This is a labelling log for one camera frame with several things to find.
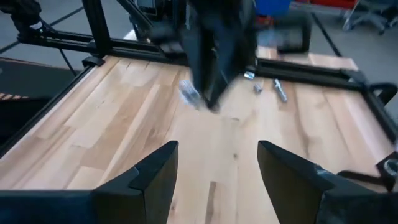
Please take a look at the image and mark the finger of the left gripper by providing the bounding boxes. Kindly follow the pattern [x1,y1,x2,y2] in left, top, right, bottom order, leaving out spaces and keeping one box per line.
[208,65,250,110]
[183,62,213,95]

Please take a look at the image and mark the office chair base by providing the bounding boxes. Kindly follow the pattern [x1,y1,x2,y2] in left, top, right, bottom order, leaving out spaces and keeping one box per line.
[341,0,398,35]

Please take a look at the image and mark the black aluminium table frame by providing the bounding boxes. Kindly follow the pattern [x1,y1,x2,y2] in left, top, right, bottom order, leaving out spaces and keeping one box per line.
[0,0,398,156]

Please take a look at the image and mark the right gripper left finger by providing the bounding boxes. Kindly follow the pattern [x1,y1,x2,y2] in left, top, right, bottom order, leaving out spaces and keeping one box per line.
[0,139,180,224]

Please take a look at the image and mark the long chrome socket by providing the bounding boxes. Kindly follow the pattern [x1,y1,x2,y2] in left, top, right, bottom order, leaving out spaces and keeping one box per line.
[178,78,205,109]
[272,78,289,104]

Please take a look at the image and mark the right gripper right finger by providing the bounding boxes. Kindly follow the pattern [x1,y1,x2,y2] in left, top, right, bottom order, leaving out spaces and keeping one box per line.
[256,140,398,224]

